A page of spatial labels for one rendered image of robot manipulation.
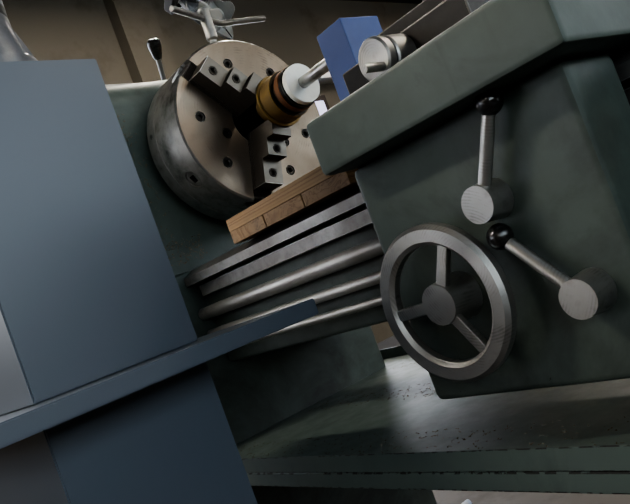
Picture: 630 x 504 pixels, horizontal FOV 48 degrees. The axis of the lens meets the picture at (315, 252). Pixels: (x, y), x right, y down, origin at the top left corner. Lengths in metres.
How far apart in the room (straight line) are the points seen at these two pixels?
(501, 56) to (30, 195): 0.48
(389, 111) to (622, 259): 0.24
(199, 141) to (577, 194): 0.77
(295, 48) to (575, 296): 5.70
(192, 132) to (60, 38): 3.75
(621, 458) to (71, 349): 0.51
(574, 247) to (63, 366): 0.49
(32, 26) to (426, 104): 4.38
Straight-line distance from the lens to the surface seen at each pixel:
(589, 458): 0.65
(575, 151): 0.61
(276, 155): 1.25
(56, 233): 0.79
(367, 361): 1.53
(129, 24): 5.15
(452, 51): 0.62
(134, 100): 1.42
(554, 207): 0.63
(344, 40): 1.08
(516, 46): 0.59
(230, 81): 1.26
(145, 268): 0.82
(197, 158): 1.24
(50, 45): 4.91
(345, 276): 1.02
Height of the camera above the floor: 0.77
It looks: 2 degrees up
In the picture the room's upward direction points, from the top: 20 degrees counter-clockwise
